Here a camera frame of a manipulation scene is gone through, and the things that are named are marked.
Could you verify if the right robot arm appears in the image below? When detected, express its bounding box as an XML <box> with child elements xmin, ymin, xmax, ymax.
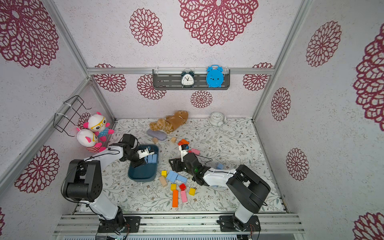
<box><xmin>169</xmin><ymin>153</ymin><xmax>271</xmax><ymax>225</ymax></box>

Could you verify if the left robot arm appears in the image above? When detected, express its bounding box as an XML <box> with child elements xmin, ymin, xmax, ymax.
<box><xmin>61</xmin><ymin>134</ymin><xmax>146</xmax><ymax>222</ymax></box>

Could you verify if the blue blocks cluster front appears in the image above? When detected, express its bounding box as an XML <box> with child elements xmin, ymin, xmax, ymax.
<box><xmin>166</xmin><ymin>171</ymin><xmax>188</xmax><ymax>184</ymax></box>

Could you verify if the pink block back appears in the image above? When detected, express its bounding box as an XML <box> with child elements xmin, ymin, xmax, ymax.
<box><xmin>190</xmin><ymin>149</ymin><xmax>201</xmax><ymax>155</ymax></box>

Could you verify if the yellow cube near bin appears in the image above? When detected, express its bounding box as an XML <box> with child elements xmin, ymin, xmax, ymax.
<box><xmin>161</xmin><ymin>171</ymin><xmax>168</xmax><ymax>178</ymax></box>

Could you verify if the tan wooden block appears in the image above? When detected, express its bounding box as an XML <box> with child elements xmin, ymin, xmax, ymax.
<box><xmin>159</xmin><ymin>176</ymin><xmax>168</xmax><ymax>188</ymax></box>

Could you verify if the red cube front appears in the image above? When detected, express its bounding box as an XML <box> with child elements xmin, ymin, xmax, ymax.
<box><xmin>179</xmin><ymin>184</ymin><xmax>187</xmax><ymax>191</ymax></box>

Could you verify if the orange red block back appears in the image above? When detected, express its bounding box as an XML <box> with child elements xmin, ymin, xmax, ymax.
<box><xmin>178</xmin><ymin>139</ymin><xmax>190</xmax><ymax>146</ymax></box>

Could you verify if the yellow cube front right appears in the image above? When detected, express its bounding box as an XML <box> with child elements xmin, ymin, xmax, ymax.
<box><xmin>189</xmin><ymin>188</ymin><xmax>196</xmax><ymax>196</ymax></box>

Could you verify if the teal plastic bin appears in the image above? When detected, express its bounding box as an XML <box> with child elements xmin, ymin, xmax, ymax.
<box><xmin>128</xmin><ymin>144</ymin><xmax>160</xmax><ymax>182</ymax></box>

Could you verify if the long pink block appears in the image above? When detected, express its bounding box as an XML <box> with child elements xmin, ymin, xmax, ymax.
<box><xmin>181</xmin><ymin>191</ymin><xmax>188</xmax><ymax>203</ymax></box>

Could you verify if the long orange block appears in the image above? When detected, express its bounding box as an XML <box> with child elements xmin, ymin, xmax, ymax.
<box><xmin>172</xmin><ymin>190</ymin><xmax>179</xmax><ymax>208</ymax></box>

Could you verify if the purple oval pad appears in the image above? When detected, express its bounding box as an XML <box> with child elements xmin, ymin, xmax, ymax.
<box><xmin>147</xmin><ymin>129</ymin><xmax>167</xmax><ymax>141</ymax></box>

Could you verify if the brown plush dog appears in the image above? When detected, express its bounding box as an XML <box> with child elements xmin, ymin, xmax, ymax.
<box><xmin>150</xmin><ymin>111</ymin><xmax>189</xmax><ymax>134</ymax></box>

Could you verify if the white plush with glasses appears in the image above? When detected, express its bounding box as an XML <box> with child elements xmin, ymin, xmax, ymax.
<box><xmin>83</xmin><ymin>112</ymin><xmax>115</xmax><ymax>142</ymax></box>

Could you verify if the white plush striped shirt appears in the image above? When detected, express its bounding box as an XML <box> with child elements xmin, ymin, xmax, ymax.
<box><xmin>76</xmin><ymin>128</ymin><xmax>106</xmax><ymax>153</ymax></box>

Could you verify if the white alarm clock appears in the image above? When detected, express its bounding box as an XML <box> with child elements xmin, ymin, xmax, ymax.
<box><xmin>209</xmin><ymin>112</ymin><xmax>228</xmax><ymax>127</ymax></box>

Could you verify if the dark green alarm clock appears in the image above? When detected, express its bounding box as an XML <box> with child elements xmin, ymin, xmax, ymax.
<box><xmin>181</xmin><ymin>71</ymin><xmax>195</xmax><ymax>88</ymax></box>

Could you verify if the blue alarm clock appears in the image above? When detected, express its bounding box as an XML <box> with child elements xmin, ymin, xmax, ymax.
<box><xmin>206</xmin><ymin>65</ymin><xmax>224</xmax><ymax>88</ymax></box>

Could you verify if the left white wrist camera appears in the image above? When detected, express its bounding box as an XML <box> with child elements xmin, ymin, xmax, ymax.
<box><xmin>137</xmin><ymin>147</ymin><xmax>155</xmax><ymax>159</ymax></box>

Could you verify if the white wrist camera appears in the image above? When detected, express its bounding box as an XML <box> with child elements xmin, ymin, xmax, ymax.
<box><xmin>137</xmin><ymin>147</ymin><xmax>155</xmax><ymax>159</ymax></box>
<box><xmin>179</xmin><ymin>144</ymin><xmax>189</xmax><ymax>162</ymax></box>

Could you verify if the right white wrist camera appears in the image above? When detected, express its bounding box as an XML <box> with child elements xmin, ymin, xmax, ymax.
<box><xmin>179</xmin><ymin>144</ymin><xmax>189</xmax><ymax>162</ymax></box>

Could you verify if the black wire basket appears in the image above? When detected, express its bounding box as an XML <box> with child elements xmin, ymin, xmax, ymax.
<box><xmin>53</xmin><ymin>95</ymin><xmax>92</xmax><ymax>138</ymax></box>

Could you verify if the grey wall shelf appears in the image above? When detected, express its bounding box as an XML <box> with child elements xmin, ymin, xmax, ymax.
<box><xmin>153</xmin><ymin>69</ymin><xmax>231</xmax><ymax>91</ymax></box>

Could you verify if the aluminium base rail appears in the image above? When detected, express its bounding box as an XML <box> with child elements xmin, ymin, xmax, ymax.
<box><xmin>53</xmin><ymin>213</ymin><xmax>305</xmax><ymax>239</ymax></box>

